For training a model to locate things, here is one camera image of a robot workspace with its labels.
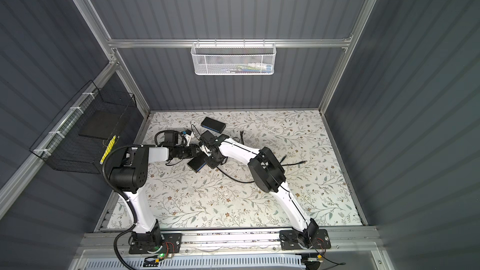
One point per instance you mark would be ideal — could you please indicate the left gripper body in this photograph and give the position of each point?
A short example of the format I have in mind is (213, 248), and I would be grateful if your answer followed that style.
(185, 152)

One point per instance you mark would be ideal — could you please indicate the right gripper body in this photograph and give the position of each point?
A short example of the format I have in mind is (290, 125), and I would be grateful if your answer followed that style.
(212, 161)

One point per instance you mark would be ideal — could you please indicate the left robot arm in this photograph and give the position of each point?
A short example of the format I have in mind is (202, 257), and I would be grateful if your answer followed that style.
(125, 169)

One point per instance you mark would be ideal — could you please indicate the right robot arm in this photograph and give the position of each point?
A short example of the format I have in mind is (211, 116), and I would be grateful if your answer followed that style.
(269, 176)

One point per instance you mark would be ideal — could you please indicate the floral patterned table mat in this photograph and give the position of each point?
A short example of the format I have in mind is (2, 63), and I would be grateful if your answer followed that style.
(226, 197)

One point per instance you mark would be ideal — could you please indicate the yellow marker in basket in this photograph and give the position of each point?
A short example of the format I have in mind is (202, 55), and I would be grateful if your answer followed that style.
(108, 149)

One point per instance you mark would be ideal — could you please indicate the items in white basket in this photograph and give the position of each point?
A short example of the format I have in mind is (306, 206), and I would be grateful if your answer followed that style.
(257, 68)

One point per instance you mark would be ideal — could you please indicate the white wire mesh basket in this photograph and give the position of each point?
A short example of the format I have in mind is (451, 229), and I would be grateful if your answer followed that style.
(209, 61)

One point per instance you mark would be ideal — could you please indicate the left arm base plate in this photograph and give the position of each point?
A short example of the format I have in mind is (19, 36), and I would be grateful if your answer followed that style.
(148, 243)

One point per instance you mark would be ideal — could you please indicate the black wire mesh basket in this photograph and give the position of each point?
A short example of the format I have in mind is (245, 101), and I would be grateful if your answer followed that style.
(77, 141)

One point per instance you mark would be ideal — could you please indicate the white slotted cable duct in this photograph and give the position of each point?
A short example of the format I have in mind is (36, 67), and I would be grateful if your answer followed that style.
(221, 262)

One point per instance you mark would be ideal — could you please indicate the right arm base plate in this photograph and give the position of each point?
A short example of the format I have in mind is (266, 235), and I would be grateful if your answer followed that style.
(293, 240)

